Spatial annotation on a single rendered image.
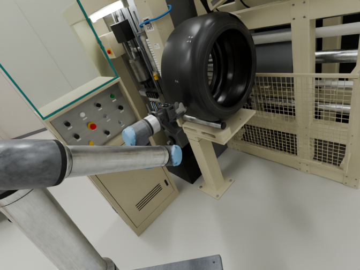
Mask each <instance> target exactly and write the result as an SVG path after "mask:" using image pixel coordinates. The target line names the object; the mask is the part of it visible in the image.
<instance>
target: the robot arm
mask: <svg viewBox="0 0 360 270"><path fill-rule="evenodd" d="M186 110H187V107H184V106H183V104H182V103H180V104H179V103H178V102H175V104H169V103H164V104H162V105H160V106H158V110H157V111H152V112H151V115H149V116H147V117H145V118H143V119H141V120H140V121H138V122H136V123H134V124H132V125H130V126H128V127H127V128H126V129H124V130H123V131H122V137H123V140H124V142H125V144H126V146H65V145H64V144H63V143H62V142H61V141H60V140H56V139H5V140H0V210H1V211H2V212H3V213H4V214H5V215H6V216H7V218H8V219H9V220H10V221H11V222H12V223H13V224H14V225H15V226H16V227H17V228H18V229H19V230H20V231H21V232H22V233H23V234H24V235H25V236H26V237H27V238H28V239H29V240H30V241H31V242H32V243H33V244H34V245H35V246H36V247H37V248H38V249H39V250H40V251H41V252H42V253H43V254H44V255H45V256H46V257H47V258H48V259H49V260H50V261H51V262H52V263H53V264H54V266H55V267H56V268H57V269H58V270H119V269H118V267H117V266H116V265H115V263H114V262H113V261H112V260H111V259H110V258H108V257H101V256H100V254H99V253H98V252H97V250H96V249H95V248H94V247H93V245H92V244H91V243H90V242H89V240H88V239H87V238H86V237H85V235H84V234H83V233H82V232H81V230H80V229H79V228H78V227H77V225H76V224H75V223H74V222H73V220H72V219H71V218H70V217H69V215H68V214H67V212H66V211H65V210H64V209H63V207H62V206H61V205H60V204H59V203H58V201H57V200H56V199H55V197H54V196H53V195H52V194H51V193H50V191H49V190H48V189H47V188H48V187H51V186H58V185H60V184H61V183H62V182H63V181H64V180H65V179H66V178H72V177H80V176H89V175H97V174H105V173H113V172H118V171H127V170H135V169H152V168H154V167H163V166H178V165H179V164H180V163H181V160H182V150H181V148H180V147H179V146H178V145H158V146H152V145H151V142H150V140H149V137H150V136H152V135H154V134H155V133H157V132H159V131H160V128H161V127H162V126H163V127H164V128H165V129H166V130H167V131H169V133H171V134H176V133H177V132H178V131H177V130H176V129H175V128H174V127H173V126H172V125H171V124H169V123H171V122H174V121H176V120H177V119H179V118H181V117H182V116H183V115H184V114H185V112H186Z"/></svg>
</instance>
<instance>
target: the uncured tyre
mask: <svg viewBox="0 0 360 270"><path fill-rule="evenodd" d="M174 33H176V34H174ZM189 35H193V36H194V37H193V40H192V42H191V43H186V42H187V39H188V37H189ZM210 53H211V56H212V60H213V76H212V81H211V84H210V86H209V84H208V75H207V70H208V60H209V56H210ZM256 67H257V58H256V49H255V45H254V41H253V38H252V35H251V33H250V31H249V30H248V28H247V27H246V26H245V25H244V23H243V22H242V21H241V20H240V19H239V17H237V16H236V15H234V14H231V13H229V12H223V11H216V12H211V13H208V14H203V15H200V16H197V17H193V18H189V19H187V20H185V21H183V22H182V23H181V24H179V25H178V26H177V27H176V28H175V29H174V30H173V31H172V33H171V34H170V35H169V37H168V39H167V41H166V43H165V46H164V49H163V53H162V58H161V78H162V83H163V88H164V91H165V93H166V95H167V97H168V99H169V101H170V102H171V104H175V102H178V103H179V104H180V103H182V104H183V106H184V107H187V110H186V112H185V115H187V116H191V117H195V118H200V119H205V120H208V121H222V120H225V119H228V118H230V117H231V116H233V115H234V114H235V113H237V112H238V111H239V110H240V109H241V107H242V106H243V105H244V104H245V102H246V101H247V99H248V97H249V95H250V93H251V91H252V87H253V84H254V80H255V76H256ZM174 79H178V82H179V84H176V83H175V80H174Z"/></svg>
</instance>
